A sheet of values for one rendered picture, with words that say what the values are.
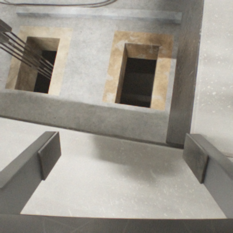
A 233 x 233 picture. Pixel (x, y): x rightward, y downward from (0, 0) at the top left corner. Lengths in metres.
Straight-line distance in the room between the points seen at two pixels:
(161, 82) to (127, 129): 0.31
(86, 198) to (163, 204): 0.10
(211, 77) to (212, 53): 0.04
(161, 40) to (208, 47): 0.78
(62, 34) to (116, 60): 0.39
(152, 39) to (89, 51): 0.37
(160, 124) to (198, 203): 0.68
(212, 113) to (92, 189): 0.19
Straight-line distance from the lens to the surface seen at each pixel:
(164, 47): 1.02
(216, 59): 0.27
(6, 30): 0.92
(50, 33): 1.22
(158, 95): 0.92
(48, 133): 0.17
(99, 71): 0.99
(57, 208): 0.28
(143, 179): 0.24
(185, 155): 0.17
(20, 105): 1.15
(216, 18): 0.30
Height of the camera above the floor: 0.89
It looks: 79 degrees down
